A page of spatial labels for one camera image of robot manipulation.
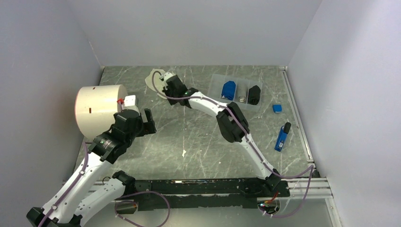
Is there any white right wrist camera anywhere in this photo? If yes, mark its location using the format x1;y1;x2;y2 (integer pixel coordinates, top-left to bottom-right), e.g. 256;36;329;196
159;72;175;82

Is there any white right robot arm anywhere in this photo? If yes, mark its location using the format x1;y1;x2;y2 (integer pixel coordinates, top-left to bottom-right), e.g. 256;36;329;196
152;72;289;197

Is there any blue black handheld device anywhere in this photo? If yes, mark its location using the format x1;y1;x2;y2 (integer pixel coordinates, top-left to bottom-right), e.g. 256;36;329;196
274;122;291;152

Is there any clear plastic divided tray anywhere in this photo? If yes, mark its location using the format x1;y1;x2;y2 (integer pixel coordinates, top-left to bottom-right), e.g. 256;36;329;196
207;74;263;112

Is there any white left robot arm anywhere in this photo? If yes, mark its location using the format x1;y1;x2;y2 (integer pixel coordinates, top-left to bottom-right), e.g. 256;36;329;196
26;108;157;227

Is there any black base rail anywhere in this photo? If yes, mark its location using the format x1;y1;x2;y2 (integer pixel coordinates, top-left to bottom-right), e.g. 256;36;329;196
103;170;290;212

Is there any grey rolled underwear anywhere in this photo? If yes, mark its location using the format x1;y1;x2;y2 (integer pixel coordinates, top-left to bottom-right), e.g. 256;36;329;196
236;83;248;103

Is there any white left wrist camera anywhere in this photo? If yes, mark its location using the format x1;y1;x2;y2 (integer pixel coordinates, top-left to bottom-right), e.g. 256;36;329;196
117;95;139;112

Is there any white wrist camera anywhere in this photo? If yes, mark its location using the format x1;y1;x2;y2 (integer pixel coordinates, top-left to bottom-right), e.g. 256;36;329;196
159;72;175;82
117;95;139;112

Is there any black striped rolled underwear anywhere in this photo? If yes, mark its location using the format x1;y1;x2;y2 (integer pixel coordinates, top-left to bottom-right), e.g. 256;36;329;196
247;85;261;105

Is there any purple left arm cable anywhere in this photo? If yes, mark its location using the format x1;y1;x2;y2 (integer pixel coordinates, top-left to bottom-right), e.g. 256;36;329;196
37;142;170;227

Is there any cream yellow underwear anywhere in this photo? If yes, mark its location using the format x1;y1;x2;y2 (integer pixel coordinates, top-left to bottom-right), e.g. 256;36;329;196
145;69;166;99

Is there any small blue block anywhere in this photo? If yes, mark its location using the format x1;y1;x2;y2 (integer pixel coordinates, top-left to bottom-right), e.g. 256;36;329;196
272;104;282;113

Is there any cream cylindrical container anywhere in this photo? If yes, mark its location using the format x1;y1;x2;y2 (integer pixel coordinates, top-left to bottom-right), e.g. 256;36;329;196
74;85;128;140

